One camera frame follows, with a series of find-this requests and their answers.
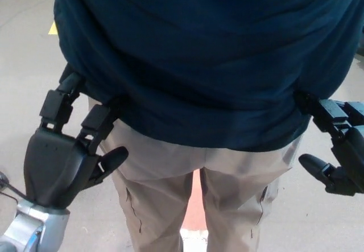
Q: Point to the beige trousers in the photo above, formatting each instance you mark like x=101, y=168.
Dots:
x=159, y=178

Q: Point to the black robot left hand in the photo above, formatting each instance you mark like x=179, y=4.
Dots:
x=51, y=163

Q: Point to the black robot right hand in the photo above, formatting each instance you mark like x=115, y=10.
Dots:
x=349, y=146

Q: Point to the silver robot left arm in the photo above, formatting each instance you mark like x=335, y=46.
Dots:
x=37, y=226

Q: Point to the orange square floor mat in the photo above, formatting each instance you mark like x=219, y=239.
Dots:
x=194, y=200

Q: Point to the yellow floor tape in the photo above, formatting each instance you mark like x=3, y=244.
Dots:
x=53, y=29

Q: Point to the navy blue coat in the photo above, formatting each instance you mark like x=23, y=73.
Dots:
x=199, y=50

